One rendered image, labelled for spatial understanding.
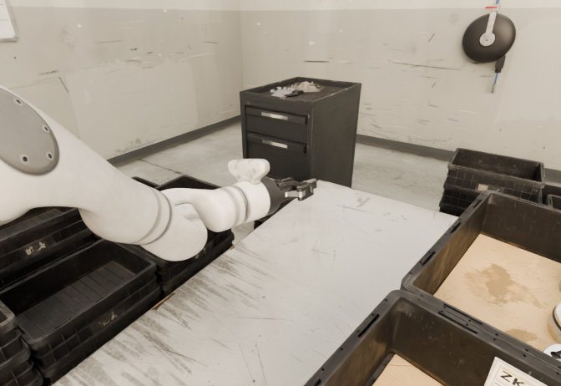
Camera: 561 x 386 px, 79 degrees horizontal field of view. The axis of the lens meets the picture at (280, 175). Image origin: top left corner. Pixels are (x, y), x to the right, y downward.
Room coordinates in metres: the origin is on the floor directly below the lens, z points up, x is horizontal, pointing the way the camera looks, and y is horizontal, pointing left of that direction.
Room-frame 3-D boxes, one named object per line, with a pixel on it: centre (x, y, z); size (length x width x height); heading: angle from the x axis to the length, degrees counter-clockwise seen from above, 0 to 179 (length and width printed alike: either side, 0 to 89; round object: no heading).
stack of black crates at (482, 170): (1.58, -1.08, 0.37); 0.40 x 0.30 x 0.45; 56
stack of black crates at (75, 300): (0.87, 0.66, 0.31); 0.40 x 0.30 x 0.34; 146
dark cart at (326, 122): (1.96, -0.13, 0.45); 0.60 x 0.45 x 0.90; 146
